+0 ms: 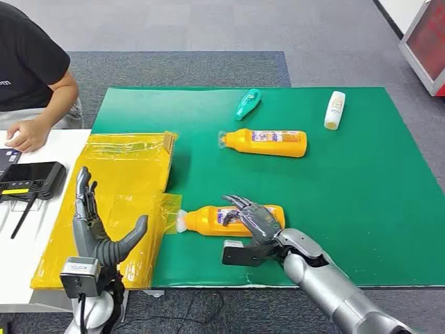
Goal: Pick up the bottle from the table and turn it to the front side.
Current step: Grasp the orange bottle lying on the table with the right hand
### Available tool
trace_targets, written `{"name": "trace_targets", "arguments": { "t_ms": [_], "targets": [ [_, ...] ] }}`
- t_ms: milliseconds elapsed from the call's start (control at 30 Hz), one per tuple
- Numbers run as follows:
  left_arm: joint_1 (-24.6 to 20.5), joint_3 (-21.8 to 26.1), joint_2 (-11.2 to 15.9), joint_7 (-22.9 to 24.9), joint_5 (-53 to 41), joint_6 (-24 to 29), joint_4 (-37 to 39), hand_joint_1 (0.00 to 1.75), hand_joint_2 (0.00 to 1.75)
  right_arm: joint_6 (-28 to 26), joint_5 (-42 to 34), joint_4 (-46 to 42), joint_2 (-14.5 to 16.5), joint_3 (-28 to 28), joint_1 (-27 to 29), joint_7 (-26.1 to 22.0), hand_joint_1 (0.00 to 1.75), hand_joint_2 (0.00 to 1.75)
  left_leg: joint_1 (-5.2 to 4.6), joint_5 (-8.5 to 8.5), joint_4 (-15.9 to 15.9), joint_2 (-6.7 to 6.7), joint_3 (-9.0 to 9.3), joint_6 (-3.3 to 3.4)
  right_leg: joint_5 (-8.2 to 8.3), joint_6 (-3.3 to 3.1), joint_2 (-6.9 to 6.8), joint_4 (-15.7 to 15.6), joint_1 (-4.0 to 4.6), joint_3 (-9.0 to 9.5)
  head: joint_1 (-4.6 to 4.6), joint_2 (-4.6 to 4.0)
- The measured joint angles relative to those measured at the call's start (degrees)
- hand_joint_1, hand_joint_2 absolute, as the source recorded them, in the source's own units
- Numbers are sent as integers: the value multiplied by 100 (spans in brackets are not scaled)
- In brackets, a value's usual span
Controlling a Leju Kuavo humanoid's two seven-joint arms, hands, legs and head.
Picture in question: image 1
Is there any red and white cabinet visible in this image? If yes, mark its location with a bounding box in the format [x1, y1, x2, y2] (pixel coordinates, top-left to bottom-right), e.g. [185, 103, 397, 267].
[398, 0, 445, 97]

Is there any orange bottle with clear cap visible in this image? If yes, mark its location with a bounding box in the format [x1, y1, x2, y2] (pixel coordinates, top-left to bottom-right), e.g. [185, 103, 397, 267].
[218, 128, 308, 159]
[175, 205, 286, 238]

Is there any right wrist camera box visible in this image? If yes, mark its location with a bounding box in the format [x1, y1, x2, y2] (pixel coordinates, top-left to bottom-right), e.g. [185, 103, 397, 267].
[222, 239, 278, 269]

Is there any green table mat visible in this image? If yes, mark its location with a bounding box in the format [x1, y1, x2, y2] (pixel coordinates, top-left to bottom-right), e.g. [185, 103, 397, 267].
[91, 86, 445, 289]

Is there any yellow plastic bag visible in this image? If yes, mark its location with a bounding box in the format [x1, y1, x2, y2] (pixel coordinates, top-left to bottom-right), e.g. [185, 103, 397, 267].
[30, 131, 183, 292]

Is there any teal plastic bottle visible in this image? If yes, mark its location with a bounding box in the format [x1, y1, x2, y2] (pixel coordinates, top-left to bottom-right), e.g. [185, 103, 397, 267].
[234, 88, 262, 122]

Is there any black controller with antenna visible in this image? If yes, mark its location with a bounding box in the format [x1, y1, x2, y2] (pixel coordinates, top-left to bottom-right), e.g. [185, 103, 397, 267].
[0, 161, 66, 241]

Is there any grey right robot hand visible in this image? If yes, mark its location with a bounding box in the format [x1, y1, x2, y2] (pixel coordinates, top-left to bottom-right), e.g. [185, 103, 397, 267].
[221, 194, 284, 248]

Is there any white plastic bottle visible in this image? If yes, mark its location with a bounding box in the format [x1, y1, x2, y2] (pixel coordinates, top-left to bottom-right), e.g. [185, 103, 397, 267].
[324, 90, 346, 131]

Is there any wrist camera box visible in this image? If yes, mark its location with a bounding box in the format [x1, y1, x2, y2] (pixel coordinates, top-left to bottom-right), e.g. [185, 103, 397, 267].
[60, 256, 103, 300]
[222, 239, 278, 269]

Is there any person's left hand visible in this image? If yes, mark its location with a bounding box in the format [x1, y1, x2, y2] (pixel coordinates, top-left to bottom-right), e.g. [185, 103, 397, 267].
[5, 118, 49, 154]

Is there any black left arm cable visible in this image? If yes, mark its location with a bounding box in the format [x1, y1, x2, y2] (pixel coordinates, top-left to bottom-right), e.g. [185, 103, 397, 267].
[78, 294, 88, 334]

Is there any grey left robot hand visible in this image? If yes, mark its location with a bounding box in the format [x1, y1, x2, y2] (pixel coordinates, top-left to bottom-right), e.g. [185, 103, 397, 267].
[72, 166, 149, 269]

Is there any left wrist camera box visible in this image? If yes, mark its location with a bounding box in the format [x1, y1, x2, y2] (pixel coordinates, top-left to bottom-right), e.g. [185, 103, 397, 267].
[60, 256, 103, 300]

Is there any dark tablet device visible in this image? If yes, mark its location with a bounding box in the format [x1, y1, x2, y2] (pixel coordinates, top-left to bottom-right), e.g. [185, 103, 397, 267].
[0, 148, 22, 177]

